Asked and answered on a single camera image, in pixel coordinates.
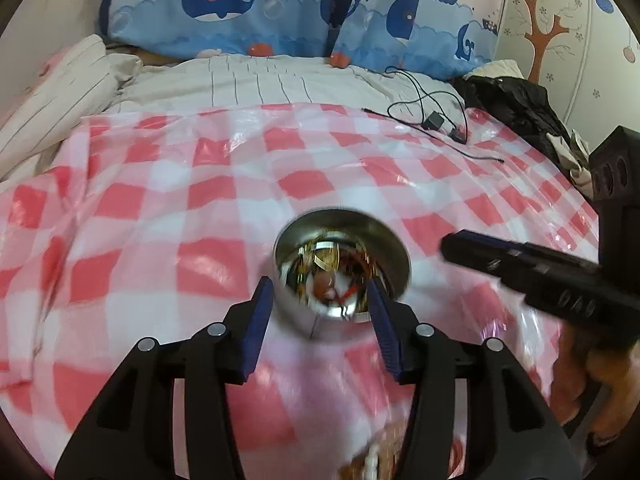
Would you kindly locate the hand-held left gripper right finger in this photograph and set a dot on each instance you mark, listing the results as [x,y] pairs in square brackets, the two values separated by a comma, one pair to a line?
[385,330]

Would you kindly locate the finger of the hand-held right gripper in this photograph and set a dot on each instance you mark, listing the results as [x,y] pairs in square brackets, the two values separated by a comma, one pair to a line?
[490,255]

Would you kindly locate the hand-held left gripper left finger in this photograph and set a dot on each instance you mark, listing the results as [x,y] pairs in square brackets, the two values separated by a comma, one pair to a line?
[257,320]

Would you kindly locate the round metal tin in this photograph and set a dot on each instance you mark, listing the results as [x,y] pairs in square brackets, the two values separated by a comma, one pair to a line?
[387,255]

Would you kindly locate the pile of assorted jewelry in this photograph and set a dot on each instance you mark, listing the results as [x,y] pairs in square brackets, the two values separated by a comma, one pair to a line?
[325,272]

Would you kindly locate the person's right hand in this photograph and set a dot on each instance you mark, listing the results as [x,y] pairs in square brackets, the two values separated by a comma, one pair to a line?
[592,380]

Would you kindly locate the beige crumpled garment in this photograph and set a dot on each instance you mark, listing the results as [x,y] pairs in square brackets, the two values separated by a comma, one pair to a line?
[575,157]

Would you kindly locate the pink checkered plastic tablecloth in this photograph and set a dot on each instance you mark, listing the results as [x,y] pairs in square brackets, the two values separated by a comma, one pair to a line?
[200,240]

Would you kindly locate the small black plug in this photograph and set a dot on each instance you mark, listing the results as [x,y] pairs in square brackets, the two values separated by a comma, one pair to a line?
[457,135]

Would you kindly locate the black jacket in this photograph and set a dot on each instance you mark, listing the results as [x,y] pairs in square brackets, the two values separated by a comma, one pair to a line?
[525,105]

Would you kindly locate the black charger adapter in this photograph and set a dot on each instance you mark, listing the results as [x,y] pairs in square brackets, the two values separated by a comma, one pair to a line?
[433,121]

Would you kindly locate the white striped bed sheet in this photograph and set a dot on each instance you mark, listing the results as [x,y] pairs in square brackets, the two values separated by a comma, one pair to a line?
[280,82]

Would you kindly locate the blue whale print pillow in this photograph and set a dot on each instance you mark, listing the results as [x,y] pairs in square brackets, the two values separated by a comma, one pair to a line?
[225,5]
[425,20]

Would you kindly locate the brown board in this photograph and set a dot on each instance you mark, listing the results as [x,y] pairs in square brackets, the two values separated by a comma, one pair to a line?
[150,57]

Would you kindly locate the white striped quilt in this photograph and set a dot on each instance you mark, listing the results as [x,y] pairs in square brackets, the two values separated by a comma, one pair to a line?
[60,95]

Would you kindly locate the brown tree wall sticker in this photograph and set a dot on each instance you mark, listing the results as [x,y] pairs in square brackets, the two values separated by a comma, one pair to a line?
[542,40]

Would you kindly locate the blue balloon wall sticker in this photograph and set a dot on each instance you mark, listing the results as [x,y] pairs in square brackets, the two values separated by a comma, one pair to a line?
[605,2]

